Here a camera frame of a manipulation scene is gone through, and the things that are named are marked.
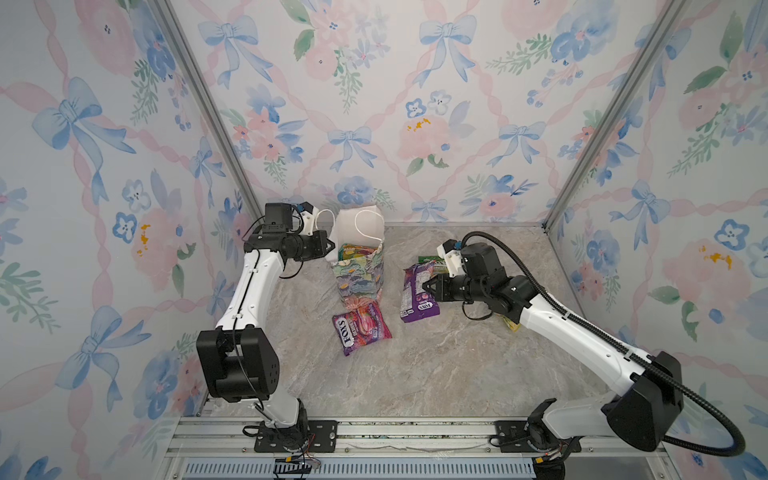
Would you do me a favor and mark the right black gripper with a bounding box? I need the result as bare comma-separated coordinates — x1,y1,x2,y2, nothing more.
421,274,488,307

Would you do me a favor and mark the yellow snack packet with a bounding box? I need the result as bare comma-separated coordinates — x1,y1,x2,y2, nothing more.
502,317,520,332

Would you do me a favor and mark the floral paper bag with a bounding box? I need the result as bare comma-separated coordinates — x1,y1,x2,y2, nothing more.
313,205,385,310

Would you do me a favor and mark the green Fox's candy bag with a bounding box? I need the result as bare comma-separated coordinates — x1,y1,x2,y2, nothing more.
417,255,443,265

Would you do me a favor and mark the purple snack packet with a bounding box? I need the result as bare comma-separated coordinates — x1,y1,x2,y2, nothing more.
400,261,447,323

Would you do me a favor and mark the purple Fox's candy bag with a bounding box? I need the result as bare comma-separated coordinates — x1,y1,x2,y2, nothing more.
332,302,392,356

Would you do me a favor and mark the orange Fox's candy bag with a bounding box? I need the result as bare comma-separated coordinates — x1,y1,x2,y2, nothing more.
338,243,377,261

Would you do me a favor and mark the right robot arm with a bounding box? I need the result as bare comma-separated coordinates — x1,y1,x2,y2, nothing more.
424,239,683,452

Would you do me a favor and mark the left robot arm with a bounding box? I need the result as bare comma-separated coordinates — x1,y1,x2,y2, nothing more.
196,230,335,436

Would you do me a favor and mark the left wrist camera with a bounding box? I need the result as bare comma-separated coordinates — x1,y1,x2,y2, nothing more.
261,202,315,234

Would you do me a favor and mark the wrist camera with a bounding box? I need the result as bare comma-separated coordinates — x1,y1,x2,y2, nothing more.
261,202,315,234
437,239,464,278

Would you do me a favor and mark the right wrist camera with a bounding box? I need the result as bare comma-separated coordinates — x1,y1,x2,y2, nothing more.
437,239,464,278

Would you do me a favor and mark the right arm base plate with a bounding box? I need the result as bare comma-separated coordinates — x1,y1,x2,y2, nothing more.
494,419,582,454

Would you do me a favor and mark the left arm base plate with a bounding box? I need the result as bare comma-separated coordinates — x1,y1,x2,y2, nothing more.
254,420,339,454

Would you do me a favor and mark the aluminium rail frame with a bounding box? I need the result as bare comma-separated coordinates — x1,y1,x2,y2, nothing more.
155,417,680,479

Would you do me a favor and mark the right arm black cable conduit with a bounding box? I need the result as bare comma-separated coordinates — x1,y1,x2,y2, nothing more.
460,230,747,458

